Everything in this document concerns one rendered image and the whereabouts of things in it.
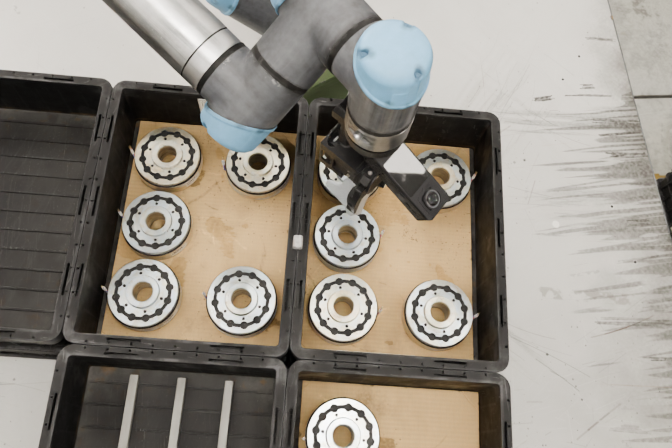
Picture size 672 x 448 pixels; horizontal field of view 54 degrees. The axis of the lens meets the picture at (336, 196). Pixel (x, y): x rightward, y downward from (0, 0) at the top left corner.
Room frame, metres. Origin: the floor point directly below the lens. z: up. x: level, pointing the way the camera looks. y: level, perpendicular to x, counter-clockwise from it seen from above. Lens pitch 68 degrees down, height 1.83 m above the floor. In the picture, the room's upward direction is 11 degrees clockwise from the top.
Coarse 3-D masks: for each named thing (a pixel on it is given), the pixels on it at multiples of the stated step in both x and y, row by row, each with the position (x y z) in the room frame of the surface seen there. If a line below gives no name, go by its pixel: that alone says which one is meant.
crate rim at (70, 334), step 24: (120, 96) 0.45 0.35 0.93; (96, 168) 0.33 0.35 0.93; (96, 192) 0.29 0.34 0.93; (96, 216) 0.26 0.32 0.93; (288, 240) 0.28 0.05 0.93; (288, 264) 0.25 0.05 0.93; (72, 288) 0.15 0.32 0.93; (288, 288) 0.22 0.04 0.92; (72, 312) 0.12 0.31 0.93; (288, 312) 0.18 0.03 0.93; (72, 336) 0.09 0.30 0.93; (96, 336) 0.10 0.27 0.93; (120, 336) 0.10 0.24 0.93; (288, 336) 0.15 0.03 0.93
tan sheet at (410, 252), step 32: (320, 192) 0.40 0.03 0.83; (384, 192) 0.42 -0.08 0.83; (384, 224) 0.37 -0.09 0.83; (416, 224) 0.38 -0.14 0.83; (448, 224) 0.39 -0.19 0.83; (384, 256) 0.32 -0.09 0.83; (416, 256) 0.33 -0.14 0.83; (448, 256) 0.34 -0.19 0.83; (384, 288) 0.27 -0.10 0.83; (384, 320) 0.22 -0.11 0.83; (384, 352) 0.17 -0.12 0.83; (416, 352) 0.18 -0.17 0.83; (448, 352) 0.19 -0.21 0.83
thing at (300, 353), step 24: (312, 120) 0.48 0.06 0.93; (480, 120) 0.54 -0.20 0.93; (312, 144) 0.44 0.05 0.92; (312, 168) 0.40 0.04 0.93; (504, 240) 0.35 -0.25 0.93; (504, 264) 0.31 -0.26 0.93; (504, 288) 0.27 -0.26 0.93; (504, 312) 0.24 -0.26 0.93; (504, 336) 0.21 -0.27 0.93; (336, 360) 0.13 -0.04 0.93; (360, 360) 0.14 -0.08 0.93; (384, 360) 0.14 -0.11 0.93; (408, 360) 0.15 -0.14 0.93; (432, 360) 0.16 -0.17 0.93; (456, 360) 0.16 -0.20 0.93; (480, 360) 0.17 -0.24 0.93; (504, 360) 0.17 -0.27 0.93
